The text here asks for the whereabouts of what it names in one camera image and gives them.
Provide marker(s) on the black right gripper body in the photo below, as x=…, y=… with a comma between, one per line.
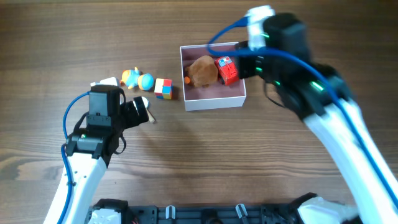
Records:
x=244, y=61

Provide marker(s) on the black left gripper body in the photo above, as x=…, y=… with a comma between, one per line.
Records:
x=127, y=116

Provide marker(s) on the white wooden rattle drum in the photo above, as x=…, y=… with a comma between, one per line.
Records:
x=146, y=104

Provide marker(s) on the blue orange penguin toy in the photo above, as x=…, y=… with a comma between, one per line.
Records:
x=134, y=78

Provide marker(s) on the colourful puzzle cube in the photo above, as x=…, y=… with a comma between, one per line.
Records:
x=163, y=88

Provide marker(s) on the red toy fire truck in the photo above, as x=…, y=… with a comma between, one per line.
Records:
x=227, y=71

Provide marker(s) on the white box pink interior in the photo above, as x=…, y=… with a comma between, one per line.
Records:
x=215, y=96

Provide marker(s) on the brown plush toy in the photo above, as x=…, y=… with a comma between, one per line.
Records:
x=202, y=73

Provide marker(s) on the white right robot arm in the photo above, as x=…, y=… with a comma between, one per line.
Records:
x=277, y=51

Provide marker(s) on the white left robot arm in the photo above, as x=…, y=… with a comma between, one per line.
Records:
x=88, y=149

